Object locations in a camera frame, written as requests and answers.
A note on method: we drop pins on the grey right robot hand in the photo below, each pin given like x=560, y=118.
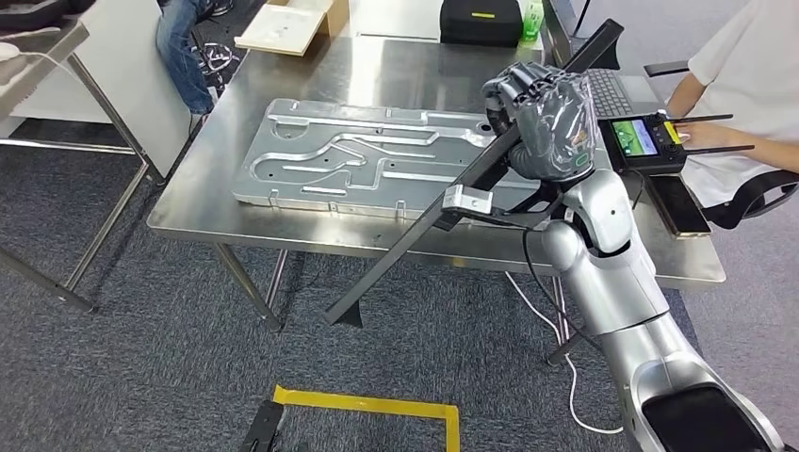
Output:
x=549, y=125

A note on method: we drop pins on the person's hand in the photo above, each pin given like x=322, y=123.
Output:
x=696, y=136

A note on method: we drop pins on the long black plastic bracket part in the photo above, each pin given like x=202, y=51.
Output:
x=406, y=243

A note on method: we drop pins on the person's left forearm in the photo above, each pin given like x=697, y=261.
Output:
x=755, y=150

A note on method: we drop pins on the person's right forearm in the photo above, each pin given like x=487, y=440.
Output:
x=683, y=96

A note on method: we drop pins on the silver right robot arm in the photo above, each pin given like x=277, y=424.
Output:
x=612, y=281

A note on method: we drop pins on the stainless steel workbench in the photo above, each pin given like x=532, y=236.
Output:
x=374, y=75

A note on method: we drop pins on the black controller with antennas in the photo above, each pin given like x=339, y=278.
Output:
x=637, y=140

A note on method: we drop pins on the grey laptop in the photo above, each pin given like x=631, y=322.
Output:
x=608, y=93

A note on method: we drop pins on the black smartphone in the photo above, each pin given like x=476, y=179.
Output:
x=677, y=206

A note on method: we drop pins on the person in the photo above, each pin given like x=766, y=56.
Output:
x=749, y=62
x=178, y=56

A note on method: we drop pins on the green drink bottle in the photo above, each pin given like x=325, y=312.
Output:
x=532, y=19

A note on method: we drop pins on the thin black rod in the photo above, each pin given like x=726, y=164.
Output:
x=580, y=17

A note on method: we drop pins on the black zip case yellow label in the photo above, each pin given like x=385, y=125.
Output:
x=481, y=25

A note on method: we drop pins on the white table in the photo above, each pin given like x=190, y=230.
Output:
x=393, y=19

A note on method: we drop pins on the open cardboard box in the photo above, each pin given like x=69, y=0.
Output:
x=337, y=15

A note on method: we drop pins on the stamped silver metal panel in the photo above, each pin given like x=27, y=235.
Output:
x=312, y=162

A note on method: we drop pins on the white flat box lid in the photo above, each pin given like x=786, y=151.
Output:
x=281, y=28

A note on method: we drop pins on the chrome stool base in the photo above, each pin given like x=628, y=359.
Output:
x=215, y=59

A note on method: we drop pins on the white cabinet panel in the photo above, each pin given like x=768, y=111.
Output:
x=125, y=62

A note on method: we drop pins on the steel side table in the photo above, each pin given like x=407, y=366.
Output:
x=37, y=62

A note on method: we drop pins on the black foam-lined case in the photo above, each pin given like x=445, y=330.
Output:
x=31, y=12

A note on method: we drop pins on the white rounded device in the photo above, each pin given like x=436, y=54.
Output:
x=7, y=51

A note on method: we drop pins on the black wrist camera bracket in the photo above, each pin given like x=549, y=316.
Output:
x=505, y=218

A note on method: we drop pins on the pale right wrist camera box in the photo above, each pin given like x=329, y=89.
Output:
x=468, y=199

